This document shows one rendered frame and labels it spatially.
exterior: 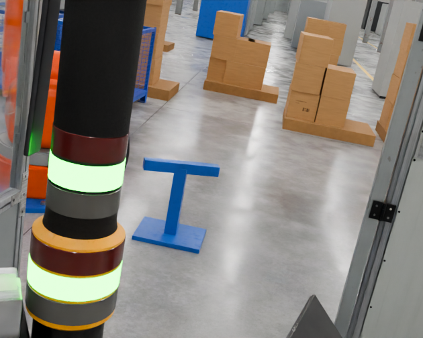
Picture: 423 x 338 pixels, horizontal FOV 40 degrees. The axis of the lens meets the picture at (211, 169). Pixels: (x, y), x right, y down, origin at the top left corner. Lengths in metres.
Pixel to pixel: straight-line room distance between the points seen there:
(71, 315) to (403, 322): 2.11
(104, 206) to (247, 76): 9.24
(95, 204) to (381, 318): 2.10
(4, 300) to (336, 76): 7.56
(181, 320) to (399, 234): 1.38
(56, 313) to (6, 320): 0.02
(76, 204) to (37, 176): 3.93
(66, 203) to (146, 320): 2.84
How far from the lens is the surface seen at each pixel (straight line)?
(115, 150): 0.26
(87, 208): 0.26
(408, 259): 2.23
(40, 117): 0.28
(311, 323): 1.08
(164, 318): 3.13
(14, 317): 0.28
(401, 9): 12.33
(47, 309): 0.28
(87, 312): 0.28
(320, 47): 7.73
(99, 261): 0.27
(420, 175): 2.13
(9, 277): 0.29
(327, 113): 7.85
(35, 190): 4.23
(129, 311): 3.15
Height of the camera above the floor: 1.69
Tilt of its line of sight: 18 degrees down
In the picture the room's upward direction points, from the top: 10 degrees clockwise
